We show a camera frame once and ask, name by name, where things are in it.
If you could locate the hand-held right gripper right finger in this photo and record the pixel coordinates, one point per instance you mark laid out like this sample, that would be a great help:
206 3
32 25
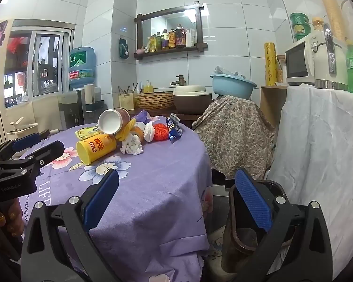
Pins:
253 202

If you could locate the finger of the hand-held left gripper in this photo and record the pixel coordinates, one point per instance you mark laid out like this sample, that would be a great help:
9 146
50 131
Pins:
26 141
50 149

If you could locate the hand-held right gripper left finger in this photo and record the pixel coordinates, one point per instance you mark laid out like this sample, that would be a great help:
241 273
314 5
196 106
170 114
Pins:
101 199

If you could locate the dark brown trash bin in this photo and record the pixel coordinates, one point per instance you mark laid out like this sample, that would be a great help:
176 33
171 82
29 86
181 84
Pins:
244 235

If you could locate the yellow snack packet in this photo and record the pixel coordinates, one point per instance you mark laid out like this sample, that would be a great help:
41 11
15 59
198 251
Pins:
86 132

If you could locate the yellow drink can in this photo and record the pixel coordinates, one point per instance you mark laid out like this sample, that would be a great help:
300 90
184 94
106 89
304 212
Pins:
98 148

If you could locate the yellow wrapper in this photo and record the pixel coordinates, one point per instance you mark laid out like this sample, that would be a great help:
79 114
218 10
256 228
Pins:
126 129

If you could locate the brown cup white inside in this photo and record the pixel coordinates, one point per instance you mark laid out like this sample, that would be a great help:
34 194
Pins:
122 117

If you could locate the person's left hand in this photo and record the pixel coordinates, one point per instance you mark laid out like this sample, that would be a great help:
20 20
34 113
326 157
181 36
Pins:
14 216

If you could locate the white plastic item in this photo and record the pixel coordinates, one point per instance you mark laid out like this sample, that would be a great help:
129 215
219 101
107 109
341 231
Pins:
22 127

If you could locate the water dispenser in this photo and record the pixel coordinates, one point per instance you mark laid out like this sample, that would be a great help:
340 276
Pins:
73 108

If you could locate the purple floral tablecloth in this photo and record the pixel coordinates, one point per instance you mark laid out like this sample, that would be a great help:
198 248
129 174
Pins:
153 182

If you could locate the pale floral cloth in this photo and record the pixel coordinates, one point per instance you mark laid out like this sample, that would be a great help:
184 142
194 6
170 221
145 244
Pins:
216 249

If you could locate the large crumpled white tissue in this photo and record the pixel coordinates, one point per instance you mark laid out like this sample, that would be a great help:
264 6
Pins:
132 145

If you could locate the paisley cloth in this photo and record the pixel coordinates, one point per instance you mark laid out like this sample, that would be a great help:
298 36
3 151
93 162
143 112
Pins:
235 132

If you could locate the orange wrapper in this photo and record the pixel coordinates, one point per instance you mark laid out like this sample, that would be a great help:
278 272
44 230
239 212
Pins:
139 130

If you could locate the white cloth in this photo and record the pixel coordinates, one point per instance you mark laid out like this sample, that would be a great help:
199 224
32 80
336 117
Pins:
317 152

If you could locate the small crumpled white tissue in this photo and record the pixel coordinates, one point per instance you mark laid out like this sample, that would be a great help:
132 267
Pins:
149 132

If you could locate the window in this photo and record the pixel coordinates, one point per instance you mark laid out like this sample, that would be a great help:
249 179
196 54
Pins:
47 58

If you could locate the beige chopstick holder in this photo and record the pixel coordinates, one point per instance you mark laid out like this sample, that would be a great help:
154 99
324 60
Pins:
126 102

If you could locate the orange mesh ball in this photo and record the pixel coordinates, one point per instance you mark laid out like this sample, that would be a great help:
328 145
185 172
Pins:
161 131

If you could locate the blue water jug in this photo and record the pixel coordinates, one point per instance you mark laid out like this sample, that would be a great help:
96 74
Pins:
82 64

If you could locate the purple plastic bag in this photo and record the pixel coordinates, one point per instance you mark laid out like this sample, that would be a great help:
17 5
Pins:
142 116

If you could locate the wooden cabinet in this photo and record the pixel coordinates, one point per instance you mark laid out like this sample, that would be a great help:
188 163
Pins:
272 105

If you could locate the blue snack wrapper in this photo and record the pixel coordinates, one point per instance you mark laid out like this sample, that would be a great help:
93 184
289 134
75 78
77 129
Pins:
173 129

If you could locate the wicker basket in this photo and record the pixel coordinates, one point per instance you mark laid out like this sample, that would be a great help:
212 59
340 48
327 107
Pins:
154 100

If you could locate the yellow soap bottle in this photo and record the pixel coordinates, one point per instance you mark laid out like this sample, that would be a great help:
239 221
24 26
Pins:
148 87

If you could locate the blue plastic basin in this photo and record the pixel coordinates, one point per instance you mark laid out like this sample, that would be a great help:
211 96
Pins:
232 86

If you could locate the white rice cooker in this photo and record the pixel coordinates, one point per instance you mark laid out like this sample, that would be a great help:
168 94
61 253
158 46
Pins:
191 100

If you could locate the small pink teapot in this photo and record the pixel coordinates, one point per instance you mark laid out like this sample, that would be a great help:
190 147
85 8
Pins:
140 52

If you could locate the glass jar wooden lid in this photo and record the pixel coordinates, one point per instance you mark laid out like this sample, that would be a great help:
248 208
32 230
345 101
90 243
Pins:
280 70

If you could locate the yellow film roll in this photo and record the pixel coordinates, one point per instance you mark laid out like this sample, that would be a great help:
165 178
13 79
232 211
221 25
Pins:
270 64

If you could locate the brass faucet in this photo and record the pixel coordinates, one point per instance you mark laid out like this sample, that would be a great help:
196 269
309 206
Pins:
181 80

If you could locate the white microwave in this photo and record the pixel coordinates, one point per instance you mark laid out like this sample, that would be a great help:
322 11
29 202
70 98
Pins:
297 63

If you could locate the sauce bottle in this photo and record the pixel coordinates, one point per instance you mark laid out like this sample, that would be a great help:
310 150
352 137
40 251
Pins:
158 41
190 38
180 36
165 39
172 38

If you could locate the wooden framed mirror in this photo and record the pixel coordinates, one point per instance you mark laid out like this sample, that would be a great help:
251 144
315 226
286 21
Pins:
170 20

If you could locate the green noodle bowl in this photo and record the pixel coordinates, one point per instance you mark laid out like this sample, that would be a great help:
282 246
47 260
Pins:
299 19
301 32

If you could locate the jar with yellow lid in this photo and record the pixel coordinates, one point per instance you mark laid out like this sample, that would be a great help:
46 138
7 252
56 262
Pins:
317 24

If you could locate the green wall packet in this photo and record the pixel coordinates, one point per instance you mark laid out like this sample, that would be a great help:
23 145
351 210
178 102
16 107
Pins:
123 48

